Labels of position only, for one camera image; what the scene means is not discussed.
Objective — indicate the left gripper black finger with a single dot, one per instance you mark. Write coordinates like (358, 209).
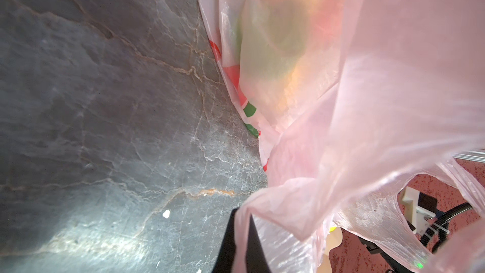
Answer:
(255, 257)

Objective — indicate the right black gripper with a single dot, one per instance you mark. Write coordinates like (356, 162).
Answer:
(395, 266)

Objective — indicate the pink plastic bag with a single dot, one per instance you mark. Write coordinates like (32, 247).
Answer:
(386, 90)

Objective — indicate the green fake fruit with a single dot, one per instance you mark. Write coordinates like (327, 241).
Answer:
(271, 36)

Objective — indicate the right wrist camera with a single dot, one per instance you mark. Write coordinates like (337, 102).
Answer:
(419, 208)

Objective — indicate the right aluminium corner post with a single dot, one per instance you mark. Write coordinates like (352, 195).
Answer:
(477, 156)

